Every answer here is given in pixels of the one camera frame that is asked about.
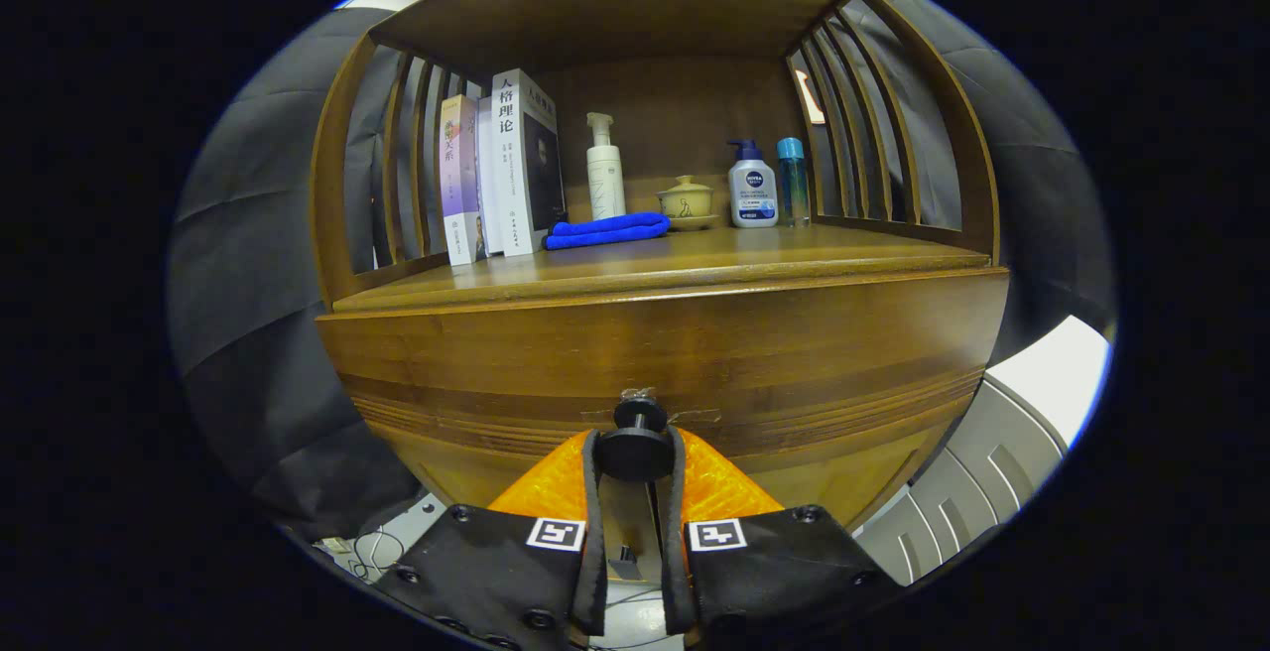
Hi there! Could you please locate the purple book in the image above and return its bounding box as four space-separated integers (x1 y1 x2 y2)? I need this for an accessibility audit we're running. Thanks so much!
439 93 489 267

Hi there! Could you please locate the yellow lidded teacup with saucer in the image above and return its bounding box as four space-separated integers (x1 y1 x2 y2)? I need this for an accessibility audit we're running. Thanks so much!
656 175 720 233

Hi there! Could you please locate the clear blue bottle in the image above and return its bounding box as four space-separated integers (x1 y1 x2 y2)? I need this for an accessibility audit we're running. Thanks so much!
776 137 812 228

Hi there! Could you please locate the folded blue towel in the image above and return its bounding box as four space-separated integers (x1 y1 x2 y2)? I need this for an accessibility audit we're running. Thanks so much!
545 211 672 252

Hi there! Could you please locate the wooden drawer with black knob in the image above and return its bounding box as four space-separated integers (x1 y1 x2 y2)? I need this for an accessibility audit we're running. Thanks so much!
317 306 1008 483

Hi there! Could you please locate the brown wooden cabinet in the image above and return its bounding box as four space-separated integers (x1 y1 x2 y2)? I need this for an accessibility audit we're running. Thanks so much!
310 0 1011 533

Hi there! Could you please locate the thick white and black book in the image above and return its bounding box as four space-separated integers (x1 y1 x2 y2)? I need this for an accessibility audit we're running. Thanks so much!
491 67 568 258

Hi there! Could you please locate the grey grooved panel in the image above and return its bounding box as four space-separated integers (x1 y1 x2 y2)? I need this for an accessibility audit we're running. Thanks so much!
858 378 1068 587

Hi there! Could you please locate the thin white book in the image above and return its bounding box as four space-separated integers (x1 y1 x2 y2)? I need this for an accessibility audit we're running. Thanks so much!
476 95 507 257

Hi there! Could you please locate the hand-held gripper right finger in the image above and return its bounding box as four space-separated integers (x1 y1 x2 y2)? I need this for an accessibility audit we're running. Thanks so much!
660 426 904 644

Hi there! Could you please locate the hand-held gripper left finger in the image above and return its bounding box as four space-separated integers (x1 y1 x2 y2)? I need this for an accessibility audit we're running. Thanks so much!
372 428 609 651

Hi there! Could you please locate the white bottle with blue cap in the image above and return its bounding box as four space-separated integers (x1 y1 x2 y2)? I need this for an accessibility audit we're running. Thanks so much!
727 139 780 229

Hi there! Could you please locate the white pump bottle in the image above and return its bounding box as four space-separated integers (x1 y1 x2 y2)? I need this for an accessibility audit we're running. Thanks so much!
585 112 628 222

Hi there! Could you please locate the wooden countertop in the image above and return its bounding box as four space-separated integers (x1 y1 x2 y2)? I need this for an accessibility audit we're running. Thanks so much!
332 224 993 313

